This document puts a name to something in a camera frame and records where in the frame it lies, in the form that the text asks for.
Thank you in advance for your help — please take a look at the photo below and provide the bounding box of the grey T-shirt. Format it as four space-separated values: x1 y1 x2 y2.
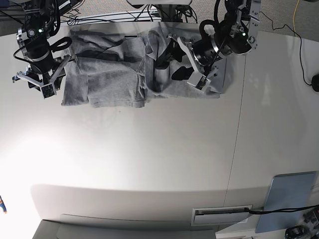
62 23 221 108

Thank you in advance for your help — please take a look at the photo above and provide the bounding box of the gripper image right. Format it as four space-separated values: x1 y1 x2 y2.
167 34 226 94

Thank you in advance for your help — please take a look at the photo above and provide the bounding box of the black device bottom right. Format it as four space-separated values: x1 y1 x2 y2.
285 225 311 239

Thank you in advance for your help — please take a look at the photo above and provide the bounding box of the yellow cable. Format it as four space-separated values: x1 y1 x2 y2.
293 0 300 38

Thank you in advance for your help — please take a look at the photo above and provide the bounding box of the grey laptop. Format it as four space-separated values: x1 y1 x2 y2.
255 172 316 234

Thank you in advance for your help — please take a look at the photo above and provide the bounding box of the thin black cable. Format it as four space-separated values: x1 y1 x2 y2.
259 10 314 87

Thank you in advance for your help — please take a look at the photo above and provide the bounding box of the black cable bundle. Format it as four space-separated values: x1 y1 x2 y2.
57 0 200 26

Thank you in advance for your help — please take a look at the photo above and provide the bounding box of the black cable to table box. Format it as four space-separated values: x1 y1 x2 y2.
244 204 319 215

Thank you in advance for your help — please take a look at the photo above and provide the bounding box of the blue orange tool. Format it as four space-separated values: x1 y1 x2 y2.
0 197 7 214

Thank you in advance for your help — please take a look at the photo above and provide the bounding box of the white table cable box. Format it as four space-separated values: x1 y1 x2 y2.
191 205 252 227

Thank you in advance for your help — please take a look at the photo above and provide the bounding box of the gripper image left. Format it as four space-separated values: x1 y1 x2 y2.
12 52 71 99

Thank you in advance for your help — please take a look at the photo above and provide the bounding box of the black round puck device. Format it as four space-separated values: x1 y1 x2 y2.
311 74 319 93

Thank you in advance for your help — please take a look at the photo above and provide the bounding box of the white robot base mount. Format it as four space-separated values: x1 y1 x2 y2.
127 0 192 5

